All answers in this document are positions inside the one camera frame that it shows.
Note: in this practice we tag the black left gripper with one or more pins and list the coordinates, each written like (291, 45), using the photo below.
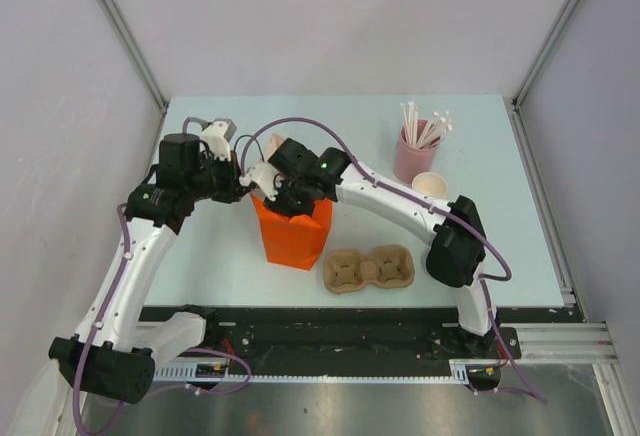
(235, 190)

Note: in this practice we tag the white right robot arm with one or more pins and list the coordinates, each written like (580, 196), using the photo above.
(451, 231)

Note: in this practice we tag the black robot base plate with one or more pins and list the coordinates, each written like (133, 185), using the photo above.
(252, 333)

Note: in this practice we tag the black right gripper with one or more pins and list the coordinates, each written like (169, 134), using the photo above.
(278, 206)

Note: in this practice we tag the aluminium frame post left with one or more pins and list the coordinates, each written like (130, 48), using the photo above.
(133, 50)

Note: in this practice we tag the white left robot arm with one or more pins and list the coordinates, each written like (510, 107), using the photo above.
(105, 356)

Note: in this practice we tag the aluminium frame post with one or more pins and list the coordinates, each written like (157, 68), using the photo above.
(553, 37)
(133, 50)

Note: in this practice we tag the aluminium frame post right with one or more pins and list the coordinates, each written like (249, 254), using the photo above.
(553, 37)

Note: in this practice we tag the stack of brown paper cups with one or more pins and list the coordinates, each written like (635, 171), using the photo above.
(430, 184)

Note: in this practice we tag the orange paper takeout bag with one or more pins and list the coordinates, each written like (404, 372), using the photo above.
(294, 241)

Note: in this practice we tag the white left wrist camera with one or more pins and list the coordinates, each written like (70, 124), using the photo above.
(217, 135)

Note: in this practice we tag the pink straw holder cup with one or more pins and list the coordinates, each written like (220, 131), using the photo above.
(410, 161)

